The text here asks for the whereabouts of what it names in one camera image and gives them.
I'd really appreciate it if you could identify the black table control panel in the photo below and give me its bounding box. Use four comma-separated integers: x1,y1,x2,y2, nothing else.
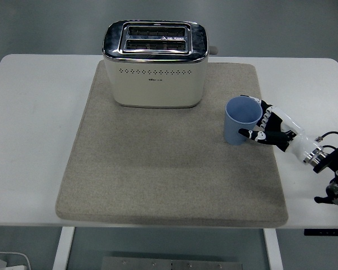
304,229,338,236

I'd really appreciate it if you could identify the grey felt mat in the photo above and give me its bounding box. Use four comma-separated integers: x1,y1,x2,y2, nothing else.
55,60,289,227

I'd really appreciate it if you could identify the white table leg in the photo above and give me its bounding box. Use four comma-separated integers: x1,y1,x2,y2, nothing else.
52,226,75,270
263,228,284,270

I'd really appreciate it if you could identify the cream and chrome toaster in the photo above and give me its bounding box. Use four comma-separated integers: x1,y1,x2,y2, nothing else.
101,20,219,109

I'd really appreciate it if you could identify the white rounded tray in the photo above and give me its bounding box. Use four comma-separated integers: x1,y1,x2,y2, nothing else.
0,251,32,270

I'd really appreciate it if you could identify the blue plastic cup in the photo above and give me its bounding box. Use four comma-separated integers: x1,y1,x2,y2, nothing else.
224,96,263,146

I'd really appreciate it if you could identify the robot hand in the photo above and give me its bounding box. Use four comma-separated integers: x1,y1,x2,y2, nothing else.
238,94,318,163

